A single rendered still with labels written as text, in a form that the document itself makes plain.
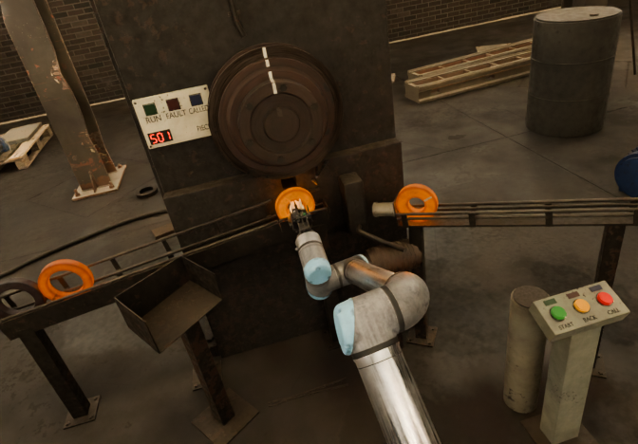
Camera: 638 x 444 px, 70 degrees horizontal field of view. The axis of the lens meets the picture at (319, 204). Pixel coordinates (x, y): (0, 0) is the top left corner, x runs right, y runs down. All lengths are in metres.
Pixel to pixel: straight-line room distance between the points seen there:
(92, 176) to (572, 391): 3.92
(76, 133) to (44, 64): 0.58
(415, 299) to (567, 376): 0.69
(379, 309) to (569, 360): 0.72
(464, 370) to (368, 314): 1.08
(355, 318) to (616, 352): 1.44
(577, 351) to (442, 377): 0.65
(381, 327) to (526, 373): 0.85
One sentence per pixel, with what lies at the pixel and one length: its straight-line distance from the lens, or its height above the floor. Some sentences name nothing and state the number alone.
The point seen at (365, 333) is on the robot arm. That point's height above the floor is 0.84.
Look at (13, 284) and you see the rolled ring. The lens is 1.99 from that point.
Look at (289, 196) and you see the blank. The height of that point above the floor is 0.79.
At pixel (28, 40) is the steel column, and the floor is 1.32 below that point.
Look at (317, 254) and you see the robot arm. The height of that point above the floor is 0.71.
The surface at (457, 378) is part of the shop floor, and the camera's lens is 2.06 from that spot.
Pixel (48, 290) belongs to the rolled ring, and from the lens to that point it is 1.99.
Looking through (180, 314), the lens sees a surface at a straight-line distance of 1.64.
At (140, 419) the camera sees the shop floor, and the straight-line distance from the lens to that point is 2.24.
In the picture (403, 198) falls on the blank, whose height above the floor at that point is 0.73.
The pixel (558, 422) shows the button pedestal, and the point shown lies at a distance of 1.83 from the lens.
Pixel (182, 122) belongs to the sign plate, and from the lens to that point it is 1.72.
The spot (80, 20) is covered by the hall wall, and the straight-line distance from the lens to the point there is 7.83.
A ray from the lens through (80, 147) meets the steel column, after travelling 4.43.
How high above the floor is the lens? 1.60
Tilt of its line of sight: 29 degrees down
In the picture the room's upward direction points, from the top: 10 degrees counter-clockwise
